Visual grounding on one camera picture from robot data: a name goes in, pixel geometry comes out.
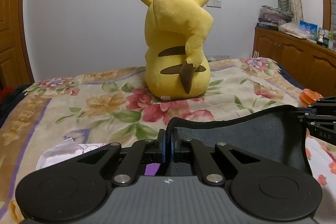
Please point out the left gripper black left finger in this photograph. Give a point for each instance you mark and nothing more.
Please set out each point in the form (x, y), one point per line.
(133, 160)

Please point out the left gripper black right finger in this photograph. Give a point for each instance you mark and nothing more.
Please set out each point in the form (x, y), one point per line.
(190, 157)

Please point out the purple and grey towel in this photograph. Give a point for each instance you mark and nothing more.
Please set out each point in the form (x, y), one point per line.
(275, 133)

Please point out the brown wooden room door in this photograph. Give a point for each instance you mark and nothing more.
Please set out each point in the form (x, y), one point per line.
(15, 64)

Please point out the orange lidded drink cup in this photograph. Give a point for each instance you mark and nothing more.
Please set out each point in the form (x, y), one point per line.
(308, 97)

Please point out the white strawberry print cloth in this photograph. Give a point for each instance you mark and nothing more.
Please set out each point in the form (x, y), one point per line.
(321, 158)

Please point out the brown wooden cabinet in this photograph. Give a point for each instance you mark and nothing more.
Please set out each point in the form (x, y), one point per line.
(311, 65)

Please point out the floral bed blanket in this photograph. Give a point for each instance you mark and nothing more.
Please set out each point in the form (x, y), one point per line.
(117, 106)

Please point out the bottles on cabinet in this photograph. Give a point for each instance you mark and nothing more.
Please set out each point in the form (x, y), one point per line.
(325, 39)

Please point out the blue gift box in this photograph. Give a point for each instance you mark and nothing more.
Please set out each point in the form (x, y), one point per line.
(309, 29)

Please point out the purple tissue box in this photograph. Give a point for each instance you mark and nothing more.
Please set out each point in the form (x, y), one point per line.
(63, 151)

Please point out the stack of folded fabrics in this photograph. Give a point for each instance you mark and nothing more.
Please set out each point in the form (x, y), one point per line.
(270, 18)

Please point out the yellow Pikachu plush toy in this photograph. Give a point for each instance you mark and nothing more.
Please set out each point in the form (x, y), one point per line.
(175, 31)

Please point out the white wall socket switch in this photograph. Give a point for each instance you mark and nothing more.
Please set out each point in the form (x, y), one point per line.
(214, 4)

